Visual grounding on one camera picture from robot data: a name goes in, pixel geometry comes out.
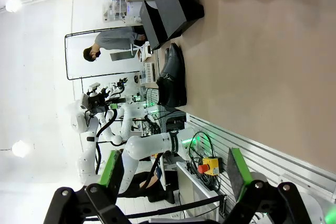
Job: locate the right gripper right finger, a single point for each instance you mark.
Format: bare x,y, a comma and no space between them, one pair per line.
240,176

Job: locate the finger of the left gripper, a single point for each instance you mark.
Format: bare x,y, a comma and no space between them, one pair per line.
113,106

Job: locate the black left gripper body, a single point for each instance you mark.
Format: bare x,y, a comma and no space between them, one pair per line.
98,103

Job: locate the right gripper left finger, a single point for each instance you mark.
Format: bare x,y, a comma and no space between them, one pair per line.
110,179

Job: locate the white Franka left robot arm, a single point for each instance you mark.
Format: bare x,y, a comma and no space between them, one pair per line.
147,145

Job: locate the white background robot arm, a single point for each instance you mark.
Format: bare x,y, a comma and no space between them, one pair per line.
126,119

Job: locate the seated person in black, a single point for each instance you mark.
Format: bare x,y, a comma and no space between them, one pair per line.
157,195

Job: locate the person in grey hoodie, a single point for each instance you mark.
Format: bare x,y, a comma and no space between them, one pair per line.
115,39

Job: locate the yellow emergency stop button box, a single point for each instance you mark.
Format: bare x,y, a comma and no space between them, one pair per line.
212,166

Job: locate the white panel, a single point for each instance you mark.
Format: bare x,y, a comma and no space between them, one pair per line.
191,187

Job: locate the white slatted box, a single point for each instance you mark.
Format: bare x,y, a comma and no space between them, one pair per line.
149,72

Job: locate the grey monitor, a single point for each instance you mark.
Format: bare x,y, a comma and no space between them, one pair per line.
122,56

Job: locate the dark leather ankle boot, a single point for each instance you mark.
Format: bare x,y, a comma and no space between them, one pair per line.
167,53
173,77

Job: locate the round ceiling lamp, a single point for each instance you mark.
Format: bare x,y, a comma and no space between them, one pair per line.
12,4
19,148

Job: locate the clear plastic storage shelf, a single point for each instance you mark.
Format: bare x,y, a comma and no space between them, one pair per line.
114,10

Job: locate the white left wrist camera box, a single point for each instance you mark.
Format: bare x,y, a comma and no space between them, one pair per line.
94,86

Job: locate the black metal frame rack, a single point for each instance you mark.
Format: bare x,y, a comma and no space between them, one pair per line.
65,56

